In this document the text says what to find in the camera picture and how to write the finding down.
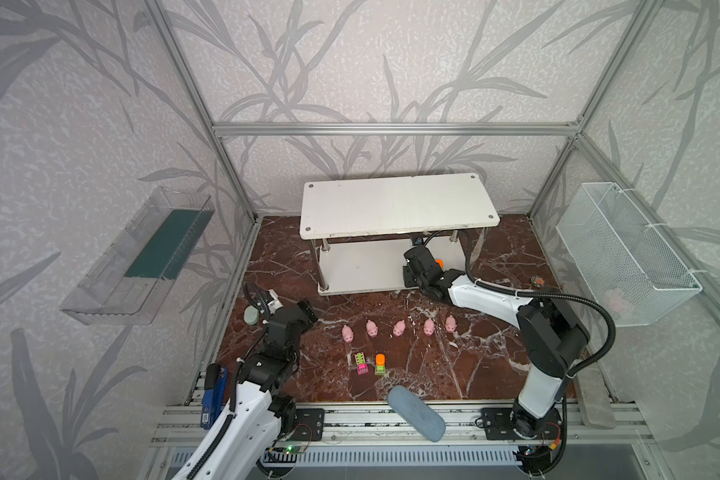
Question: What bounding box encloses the pink green truck toy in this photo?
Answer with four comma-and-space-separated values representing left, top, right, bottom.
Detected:
354, 352, 369, 375

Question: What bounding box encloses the orange mixer truck toy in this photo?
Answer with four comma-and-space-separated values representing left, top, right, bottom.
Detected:
375, 353, 386, 376

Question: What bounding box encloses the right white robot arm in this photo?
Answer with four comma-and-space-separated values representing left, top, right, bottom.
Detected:
403, 237, 617, 439

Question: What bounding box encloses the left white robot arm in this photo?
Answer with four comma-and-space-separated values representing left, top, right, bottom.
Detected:
174, 282, 318, 479

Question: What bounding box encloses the white two-tier shelf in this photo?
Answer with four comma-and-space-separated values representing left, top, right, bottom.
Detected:
300, 173, 500, 296

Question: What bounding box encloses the pale green round object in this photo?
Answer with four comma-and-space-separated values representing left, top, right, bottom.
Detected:
243, 305, 260, 326

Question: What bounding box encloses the pink pig toy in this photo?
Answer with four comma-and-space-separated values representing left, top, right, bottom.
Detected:
423, 319, 436, 336
445, 315, 457, 333
341, 325, 354, 343
366, 320, 379, 338
393, 320, 406, 337

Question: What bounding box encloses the green circuit board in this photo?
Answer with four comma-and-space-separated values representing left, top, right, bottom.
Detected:
268, 442, 310, 457

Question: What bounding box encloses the grey blue oval object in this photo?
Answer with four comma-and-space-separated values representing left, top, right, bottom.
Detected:
387, 385, 446, 443

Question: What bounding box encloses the pink toy in basket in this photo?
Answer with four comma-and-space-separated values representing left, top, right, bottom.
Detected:
602, 288, 634, 317

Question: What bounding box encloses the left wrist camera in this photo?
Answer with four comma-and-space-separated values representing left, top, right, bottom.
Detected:
262, 290, 283, 314

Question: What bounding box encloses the blue tool on rail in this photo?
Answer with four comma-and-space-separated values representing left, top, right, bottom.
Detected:
200, 363, 228, 430

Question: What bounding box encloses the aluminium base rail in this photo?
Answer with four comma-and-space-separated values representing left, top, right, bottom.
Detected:
149, 399, 655, 448

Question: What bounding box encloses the clear plastic wall bin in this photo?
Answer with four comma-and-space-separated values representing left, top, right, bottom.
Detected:
60, 187, 215, 326

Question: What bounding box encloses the white wire mesh basket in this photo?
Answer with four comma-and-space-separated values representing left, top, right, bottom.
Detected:
557, 182, 702, 327

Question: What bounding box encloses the aluminium frame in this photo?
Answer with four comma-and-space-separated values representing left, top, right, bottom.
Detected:
159, 1, 720, 413

